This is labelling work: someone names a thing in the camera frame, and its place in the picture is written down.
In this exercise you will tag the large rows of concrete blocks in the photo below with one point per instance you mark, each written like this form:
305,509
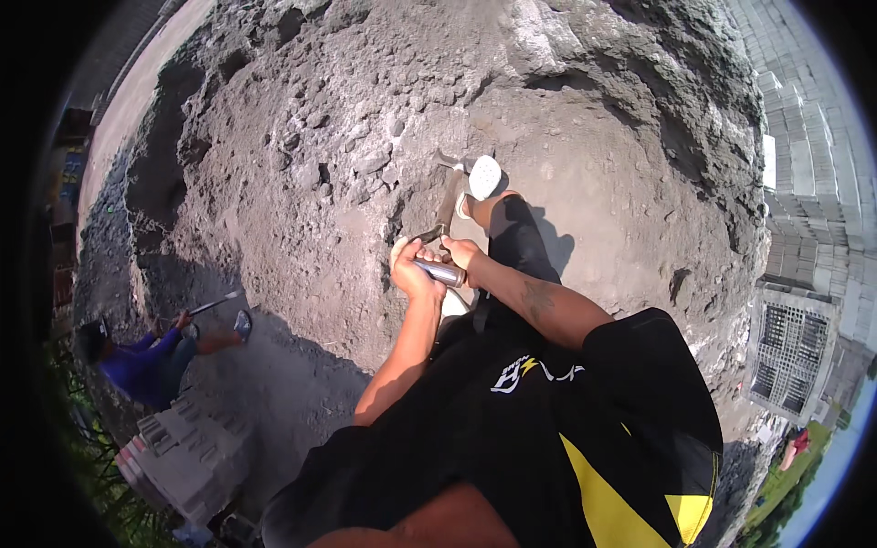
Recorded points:
812,171

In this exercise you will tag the person's left fingers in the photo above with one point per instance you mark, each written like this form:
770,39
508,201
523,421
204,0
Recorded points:
414,249

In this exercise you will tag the person's legs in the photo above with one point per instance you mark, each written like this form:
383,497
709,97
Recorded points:
517,240

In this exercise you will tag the person's right hand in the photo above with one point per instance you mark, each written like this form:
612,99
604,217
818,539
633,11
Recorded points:
473,257

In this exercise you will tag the person's left hand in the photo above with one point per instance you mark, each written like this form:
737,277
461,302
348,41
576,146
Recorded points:
410,274

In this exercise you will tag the small stack of concrete blocks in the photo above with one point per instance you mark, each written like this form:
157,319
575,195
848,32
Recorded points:
188,459

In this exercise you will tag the grey metal block machine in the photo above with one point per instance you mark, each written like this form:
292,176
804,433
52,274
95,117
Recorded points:
791,353

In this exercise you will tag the shovel with metal grip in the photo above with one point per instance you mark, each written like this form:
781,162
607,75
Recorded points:
449,205

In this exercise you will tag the green plants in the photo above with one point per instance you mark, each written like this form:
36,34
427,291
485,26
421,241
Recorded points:
103,479

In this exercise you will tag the person's right fingers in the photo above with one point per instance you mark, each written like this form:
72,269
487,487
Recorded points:
452,248

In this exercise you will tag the person's body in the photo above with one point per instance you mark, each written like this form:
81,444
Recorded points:
521,425

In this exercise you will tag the grey sand heap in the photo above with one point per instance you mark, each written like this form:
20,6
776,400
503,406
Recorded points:
425,103

